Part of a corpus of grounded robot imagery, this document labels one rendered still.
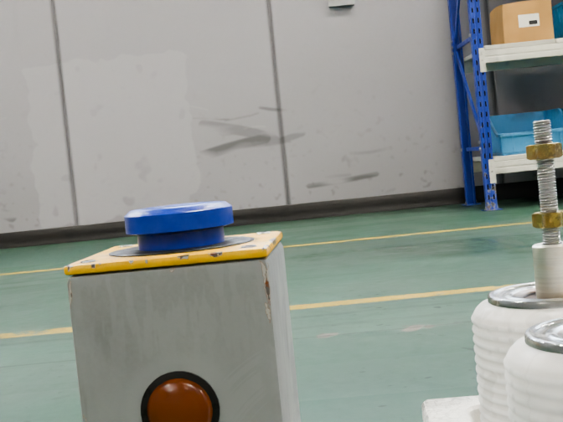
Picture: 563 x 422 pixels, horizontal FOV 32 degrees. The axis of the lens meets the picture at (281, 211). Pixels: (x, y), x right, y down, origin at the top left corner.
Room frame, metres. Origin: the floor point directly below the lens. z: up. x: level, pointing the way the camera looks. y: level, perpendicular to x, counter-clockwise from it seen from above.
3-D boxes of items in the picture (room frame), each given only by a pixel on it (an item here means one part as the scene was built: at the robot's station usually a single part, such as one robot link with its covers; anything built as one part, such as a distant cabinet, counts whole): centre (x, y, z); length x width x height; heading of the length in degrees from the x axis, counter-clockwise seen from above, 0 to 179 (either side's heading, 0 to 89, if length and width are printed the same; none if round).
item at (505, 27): (4.87, -1.28, 0.89); 0.31 x 0.24 x 0.20; 179
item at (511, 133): (4.94, -1.27, 0.36); 0.50 x 0.38 x 0.21; 179
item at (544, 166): (0.54, -0.15, 0.31); 0.01 x 0.01 x 0.08
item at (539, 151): (0.54, -0.15, 0.33); 0.02 x 0.02 x 0.01; 81
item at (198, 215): (0.36, 0.04, 0.32); 0.04 x 0.04 x 0.02
